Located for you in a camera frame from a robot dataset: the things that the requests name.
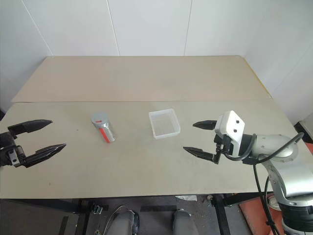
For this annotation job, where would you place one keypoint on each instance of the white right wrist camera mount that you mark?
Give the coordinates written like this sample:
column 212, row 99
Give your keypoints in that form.
column 231, row 126

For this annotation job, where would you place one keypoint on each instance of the beige board sheet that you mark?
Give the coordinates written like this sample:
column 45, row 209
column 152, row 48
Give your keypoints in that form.
column 146, row 78

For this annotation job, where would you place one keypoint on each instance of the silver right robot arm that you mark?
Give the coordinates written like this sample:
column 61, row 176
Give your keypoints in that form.
column 274, row 144

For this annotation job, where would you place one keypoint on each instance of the white paper scrap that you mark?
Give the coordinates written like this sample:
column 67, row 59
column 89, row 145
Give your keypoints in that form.
column 187, row 197

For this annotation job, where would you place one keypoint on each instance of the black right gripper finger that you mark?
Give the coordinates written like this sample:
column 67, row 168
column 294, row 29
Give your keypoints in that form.
column 206, row 124
column 200, row 153

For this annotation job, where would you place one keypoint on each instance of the black box with red trim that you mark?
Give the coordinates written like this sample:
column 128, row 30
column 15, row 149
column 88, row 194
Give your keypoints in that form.
column 304, row 129

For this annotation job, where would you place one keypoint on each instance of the silver can with red stripe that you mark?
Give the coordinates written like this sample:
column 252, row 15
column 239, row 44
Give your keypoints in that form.
column 106, row 131

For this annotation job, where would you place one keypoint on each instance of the dark rounded robot leg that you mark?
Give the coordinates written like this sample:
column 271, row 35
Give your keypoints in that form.
column 182, row 221
column 127, row 222

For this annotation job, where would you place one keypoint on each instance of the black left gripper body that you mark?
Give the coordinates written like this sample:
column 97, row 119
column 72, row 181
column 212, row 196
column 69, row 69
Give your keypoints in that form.
column 9, row 151

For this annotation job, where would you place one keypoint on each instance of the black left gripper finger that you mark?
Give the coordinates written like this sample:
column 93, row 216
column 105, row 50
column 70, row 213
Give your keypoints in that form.
column 46, row 153
column 31, row 125

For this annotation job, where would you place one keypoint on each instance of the red floor mat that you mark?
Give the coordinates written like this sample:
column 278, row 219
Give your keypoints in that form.
column 254, row 213

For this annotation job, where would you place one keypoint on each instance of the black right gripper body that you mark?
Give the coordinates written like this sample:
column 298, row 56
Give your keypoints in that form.
column 223, row 144

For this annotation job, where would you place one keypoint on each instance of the small caster wheel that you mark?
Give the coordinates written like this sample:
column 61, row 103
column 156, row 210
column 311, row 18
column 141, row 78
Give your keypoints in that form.
column 97, row 209

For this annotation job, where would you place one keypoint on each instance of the clear plastic tray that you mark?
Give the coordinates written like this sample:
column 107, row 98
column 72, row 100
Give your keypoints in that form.
column 164, row 123

